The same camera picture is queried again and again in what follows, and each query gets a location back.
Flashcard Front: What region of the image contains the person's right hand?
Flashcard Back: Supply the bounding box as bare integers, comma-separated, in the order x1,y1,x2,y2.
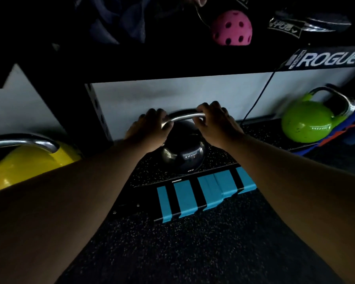
192,101,245,150

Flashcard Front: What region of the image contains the person's left hand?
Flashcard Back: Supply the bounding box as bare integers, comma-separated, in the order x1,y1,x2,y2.
124,108,174,154

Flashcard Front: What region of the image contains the black kettlebell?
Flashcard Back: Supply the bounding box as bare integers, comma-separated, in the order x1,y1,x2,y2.
161,108,207,175

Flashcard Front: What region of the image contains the green kettlebell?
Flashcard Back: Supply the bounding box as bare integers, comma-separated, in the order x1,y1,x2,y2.
281,85,355,144

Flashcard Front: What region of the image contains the black metal rack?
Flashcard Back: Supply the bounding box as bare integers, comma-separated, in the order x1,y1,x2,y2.
0,0,355,216

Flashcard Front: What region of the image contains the yellow kettlebell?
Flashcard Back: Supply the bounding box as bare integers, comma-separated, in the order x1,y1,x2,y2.
0,133,83,192

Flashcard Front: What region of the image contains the person's left forearm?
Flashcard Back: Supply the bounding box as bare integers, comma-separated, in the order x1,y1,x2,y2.
0,140,148,284

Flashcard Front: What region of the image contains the person's right forearm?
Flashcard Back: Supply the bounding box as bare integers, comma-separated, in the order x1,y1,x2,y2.
228,134,355,284

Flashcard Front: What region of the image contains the black speckled rubber floor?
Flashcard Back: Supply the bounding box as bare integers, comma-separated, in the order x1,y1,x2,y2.
54,138,355,284

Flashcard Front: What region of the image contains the blue black striped block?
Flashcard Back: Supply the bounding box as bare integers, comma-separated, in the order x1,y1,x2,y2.
153,166,257,224

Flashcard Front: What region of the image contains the pink perforated ball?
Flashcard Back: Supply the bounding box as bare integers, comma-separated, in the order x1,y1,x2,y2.
211,10,253,46

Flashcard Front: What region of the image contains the dark blue cloth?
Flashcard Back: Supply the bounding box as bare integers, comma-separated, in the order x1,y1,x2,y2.
88,0,154,45

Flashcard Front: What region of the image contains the blue orange mat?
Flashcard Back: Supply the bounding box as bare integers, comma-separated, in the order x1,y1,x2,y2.
295,103,355,157

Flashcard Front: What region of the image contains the thin black cable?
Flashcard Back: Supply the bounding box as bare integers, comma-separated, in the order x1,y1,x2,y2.
239,65,284,127

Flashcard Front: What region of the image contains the black strap with label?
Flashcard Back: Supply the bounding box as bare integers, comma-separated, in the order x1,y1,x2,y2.
267,10,353,39

